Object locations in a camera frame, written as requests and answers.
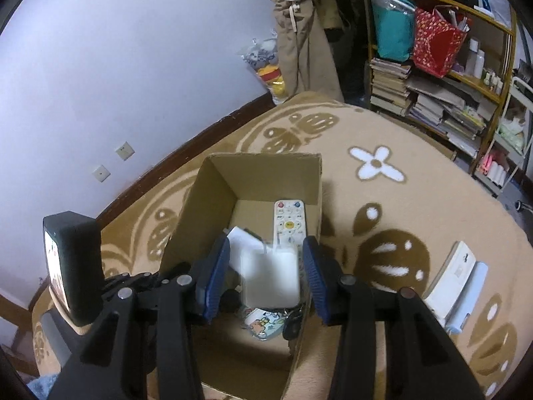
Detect white power charger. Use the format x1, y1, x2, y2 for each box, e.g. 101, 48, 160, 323
242, 245, 301, 309

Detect white rolls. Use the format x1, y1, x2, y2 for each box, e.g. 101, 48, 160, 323
489, 162, 511, 188

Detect white metal cart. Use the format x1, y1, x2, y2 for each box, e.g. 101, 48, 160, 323
472, 77, 533, 198

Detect red patterned gift bag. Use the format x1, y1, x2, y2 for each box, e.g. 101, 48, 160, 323
412, 5, 469, 78

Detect teal bag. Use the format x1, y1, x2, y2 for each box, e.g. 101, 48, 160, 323
372, 0, 417, 61

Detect light blue tube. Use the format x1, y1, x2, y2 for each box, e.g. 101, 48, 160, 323
445, 262, 489, 334

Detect blue cloth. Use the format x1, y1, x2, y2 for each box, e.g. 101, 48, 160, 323
25, 373, 61, 400

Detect white flat packet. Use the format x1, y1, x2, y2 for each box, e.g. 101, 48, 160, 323
227, 226, 267, 255

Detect wooden shelf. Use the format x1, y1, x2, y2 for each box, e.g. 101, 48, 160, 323
364, 0, 517, 176

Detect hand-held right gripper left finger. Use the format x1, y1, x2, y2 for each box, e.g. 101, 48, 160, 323
48, 235, 232, 400

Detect key bunch with cartoon tag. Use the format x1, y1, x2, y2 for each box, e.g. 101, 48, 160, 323
244, 304, 306, 340

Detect white square socket panel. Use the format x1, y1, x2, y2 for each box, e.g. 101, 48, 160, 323
422, 241, 477, 328

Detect pale green packets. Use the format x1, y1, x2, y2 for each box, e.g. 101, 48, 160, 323
497, 117, 527, 155

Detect tall white bottle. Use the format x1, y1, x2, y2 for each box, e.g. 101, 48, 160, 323
465, 38, 479, 76

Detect row of small bottles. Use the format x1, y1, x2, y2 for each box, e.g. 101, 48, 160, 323
483, 69, 504, 94

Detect white remote control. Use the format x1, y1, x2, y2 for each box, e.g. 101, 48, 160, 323
272, 200, 306, 244

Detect stack of old books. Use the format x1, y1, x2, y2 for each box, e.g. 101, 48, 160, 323
370, 57, 413, 117

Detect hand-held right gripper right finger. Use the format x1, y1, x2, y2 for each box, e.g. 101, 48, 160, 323
302, 235, 488, 400

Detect beige hanging garment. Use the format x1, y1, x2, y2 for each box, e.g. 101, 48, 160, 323
272, 0, 344, 103

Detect dark hanging garment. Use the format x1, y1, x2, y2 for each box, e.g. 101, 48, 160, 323
316, 0, 369, 96

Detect pile of magazines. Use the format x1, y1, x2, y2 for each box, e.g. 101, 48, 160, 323
406, 77, 488, 155

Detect plush toy in plastic bag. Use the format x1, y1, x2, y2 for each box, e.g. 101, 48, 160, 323
239, 37, 290, 105

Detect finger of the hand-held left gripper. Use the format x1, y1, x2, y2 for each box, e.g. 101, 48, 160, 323
102, 272, 167, 301

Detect cardboard box with yellow print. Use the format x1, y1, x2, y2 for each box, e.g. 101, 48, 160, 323
159, 153, 323, 400

